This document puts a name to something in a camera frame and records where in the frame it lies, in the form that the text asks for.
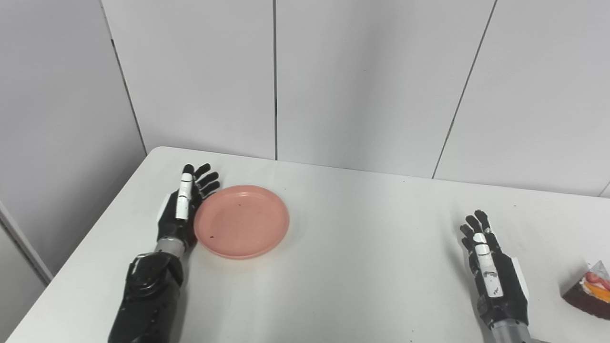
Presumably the chocolate cake slice with fruit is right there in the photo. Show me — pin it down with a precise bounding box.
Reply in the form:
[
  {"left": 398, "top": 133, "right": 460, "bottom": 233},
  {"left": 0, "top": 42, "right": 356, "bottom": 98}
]
[{"left": 562, "top": 260, "right": 610, "bottom": 320}]

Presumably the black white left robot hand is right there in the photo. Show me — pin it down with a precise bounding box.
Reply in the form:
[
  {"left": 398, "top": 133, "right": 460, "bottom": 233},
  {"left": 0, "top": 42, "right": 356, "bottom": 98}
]
[{"left": 157, "top": 163, "right": 221, "bottom": 248}]

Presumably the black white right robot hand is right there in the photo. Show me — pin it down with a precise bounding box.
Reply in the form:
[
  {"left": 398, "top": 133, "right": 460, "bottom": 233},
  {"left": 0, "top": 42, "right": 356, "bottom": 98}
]
[{"left": 459, "top": 210, "right": 529, "bottom": 329}]

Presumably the pink round plate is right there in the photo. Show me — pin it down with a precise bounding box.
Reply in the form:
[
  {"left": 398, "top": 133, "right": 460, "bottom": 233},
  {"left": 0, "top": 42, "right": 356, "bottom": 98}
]
[{"left": 193, "top": 185, "right": 290, "bottom": 260}]

